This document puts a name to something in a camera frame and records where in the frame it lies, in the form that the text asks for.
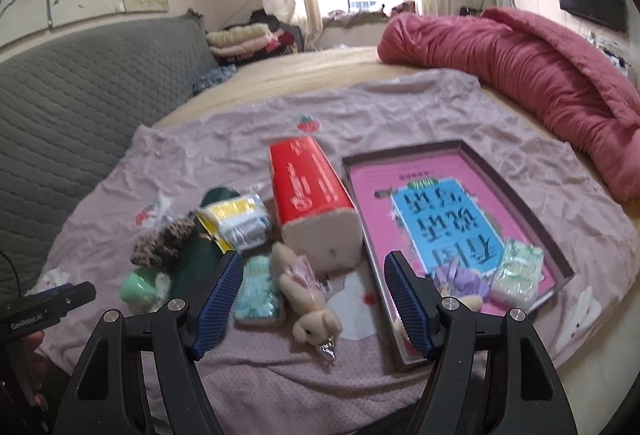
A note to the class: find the pile of folded clothes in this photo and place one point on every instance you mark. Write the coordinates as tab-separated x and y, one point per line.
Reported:
240	40

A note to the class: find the red quilt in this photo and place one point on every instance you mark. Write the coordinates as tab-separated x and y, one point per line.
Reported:
525	65

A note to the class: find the blue patterned cloth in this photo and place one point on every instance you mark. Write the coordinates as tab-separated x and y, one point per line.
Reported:
215	77

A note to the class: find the leopard print scrunchie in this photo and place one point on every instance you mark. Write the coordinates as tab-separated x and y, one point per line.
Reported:
160	242

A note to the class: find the yellow and white packet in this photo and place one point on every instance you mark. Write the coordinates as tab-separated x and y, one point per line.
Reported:
240	222

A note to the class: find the pink printed bed sheet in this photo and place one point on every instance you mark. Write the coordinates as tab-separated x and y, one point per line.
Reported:
400	115

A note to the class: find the dark clothing pile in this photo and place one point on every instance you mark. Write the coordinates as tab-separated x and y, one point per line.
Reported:
265	17

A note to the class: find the light green tissue packet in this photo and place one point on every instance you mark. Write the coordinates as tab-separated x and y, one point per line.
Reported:
517	272

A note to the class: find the teal floral tissue packet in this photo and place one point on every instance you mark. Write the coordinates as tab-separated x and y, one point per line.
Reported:
260	290

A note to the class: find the green round plush toy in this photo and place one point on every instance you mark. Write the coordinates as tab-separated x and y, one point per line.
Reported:
137	290

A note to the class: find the clothes on windowsill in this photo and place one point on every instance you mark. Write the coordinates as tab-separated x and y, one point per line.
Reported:
360	17

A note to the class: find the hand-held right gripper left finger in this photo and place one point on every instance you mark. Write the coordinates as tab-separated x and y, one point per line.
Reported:
220	300

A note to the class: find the grey quilted headboard cover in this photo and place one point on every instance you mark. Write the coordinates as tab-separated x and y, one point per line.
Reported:
75	115

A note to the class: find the red tissue pack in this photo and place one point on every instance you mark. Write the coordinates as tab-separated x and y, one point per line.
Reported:
305	180

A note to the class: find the purple dress plush toy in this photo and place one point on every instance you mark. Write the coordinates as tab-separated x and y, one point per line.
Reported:
457	282

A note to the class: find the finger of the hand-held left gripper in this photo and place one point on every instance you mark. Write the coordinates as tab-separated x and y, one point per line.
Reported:
75	296

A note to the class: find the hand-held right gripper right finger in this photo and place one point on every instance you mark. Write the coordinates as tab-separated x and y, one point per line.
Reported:
407	300

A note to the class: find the pink printed cardboard box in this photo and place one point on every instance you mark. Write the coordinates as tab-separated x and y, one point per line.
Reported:
380	185

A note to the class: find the person's left hand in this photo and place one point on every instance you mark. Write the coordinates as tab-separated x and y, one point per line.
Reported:
37	365

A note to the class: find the dark green bottle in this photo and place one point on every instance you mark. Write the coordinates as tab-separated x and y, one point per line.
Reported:
195	260

